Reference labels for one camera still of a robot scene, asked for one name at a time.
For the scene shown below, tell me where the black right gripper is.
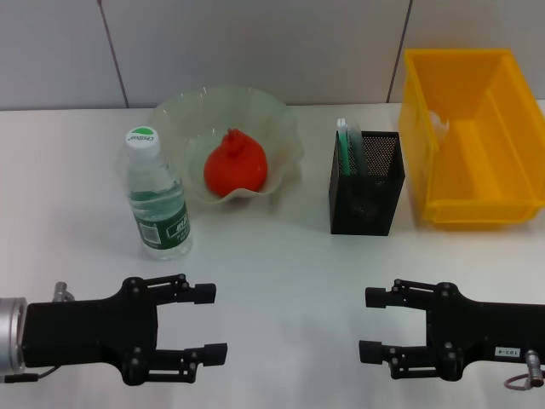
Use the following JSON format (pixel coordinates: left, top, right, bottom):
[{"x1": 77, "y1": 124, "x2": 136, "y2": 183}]
[{"x1": 358, "y1": 279, "x2": 545, "y2": 383}]

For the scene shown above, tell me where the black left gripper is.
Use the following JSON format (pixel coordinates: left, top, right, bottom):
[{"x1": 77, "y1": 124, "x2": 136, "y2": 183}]
[{"x1": 24, "y1": 274, "x2": 229, "y2": 387}]

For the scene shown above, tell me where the clear green-label water bottle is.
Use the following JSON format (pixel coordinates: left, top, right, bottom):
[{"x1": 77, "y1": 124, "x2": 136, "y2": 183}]
[{"x1": 124, "y1": 126, "x2": 193, "y2": 262}]

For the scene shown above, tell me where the orange toy fruit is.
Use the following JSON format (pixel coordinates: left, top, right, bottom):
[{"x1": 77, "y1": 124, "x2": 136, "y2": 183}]
[{"x1": 203, "y1": 127, "x2": 269, "y2": 198}]

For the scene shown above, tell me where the mint green utility knife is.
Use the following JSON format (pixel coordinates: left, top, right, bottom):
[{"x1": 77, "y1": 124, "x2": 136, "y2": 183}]
[{"x1": 336, "y1": 118, "x2": 353, "y2": 176}]

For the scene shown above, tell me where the grey marker pen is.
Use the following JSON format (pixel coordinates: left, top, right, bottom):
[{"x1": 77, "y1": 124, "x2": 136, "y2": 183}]
[{"x1": 347, "y1": 119, "x2": 370, "y2": 176}]

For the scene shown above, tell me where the white paper ball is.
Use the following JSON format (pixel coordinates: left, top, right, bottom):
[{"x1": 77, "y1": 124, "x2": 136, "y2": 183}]
[{"x1": 427, "y1": 109, "x2": 451, "y2": 144}]

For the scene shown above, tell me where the black mesh pen holder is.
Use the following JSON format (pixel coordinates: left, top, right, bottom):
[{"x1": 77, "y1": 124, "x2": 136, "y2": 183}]
[{"x1": 328, "y1": 130, "x2": 405, "y2": 236}]

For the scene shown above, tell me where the pale green wavy fruit bowl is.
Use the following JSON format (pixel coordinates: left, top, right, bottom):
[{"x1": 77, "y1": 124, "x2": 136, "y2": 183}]
[{"x1": 148, "y1": 84, "x2": 306, "y2": 209}]

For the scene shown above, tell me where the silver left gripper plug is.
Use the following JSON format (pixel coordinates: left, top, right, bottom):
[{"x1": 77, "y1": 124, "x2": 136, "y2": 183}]
[{"x1": 53, "y1": 280, "x2": 77, "y2": 302}]

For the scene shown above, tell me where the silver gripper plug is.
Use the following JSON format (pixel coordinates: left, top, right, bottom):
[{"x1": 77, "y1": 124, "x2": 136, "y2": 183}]
[
  {"x1": 53, "y1": 280, "x2": 77, "y2": 302},
  {"x1": 524, "y1": 349, "x2": 545, "y2": 381}
]

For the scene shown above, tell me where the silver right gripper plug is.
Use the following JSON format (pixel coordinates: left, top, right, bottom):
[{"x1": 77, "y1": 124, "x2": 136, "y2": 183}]
[{"x1": 524, "y1": 349, "x2": 545, "y2": 381}]

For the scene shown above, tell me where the yellow plastic bin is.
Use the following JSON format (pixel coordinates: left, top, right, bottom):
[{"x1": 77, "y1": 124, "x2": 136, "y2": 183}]
[{"x1": 398, "y1": 48, "x2": 545, "y2": 225}]

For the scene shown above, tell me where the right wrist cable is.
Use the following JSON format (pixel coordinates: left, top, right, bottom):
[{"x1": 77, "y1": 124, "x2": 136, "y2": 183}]
[{"x1": 504, "y1": 373, "x2": 536, "y2": 392}]

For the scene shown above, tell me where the wrist cable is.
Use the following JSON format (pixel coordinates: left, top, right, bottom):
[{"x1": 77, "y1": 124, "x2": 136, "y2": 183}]
[
  {"x1": 3, "y1": 365, "x2": 59, "y2": 383},
  {"x1": 504, "y1": 373, "x2": 536, "y2": 392}
]

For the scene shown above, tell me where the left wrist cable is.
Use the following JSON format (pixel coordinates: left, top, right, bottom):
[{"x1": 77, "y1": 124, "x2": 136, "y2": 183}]
[{"x1": 3, "y1": 365, "x2": 59, "y2": 383}]

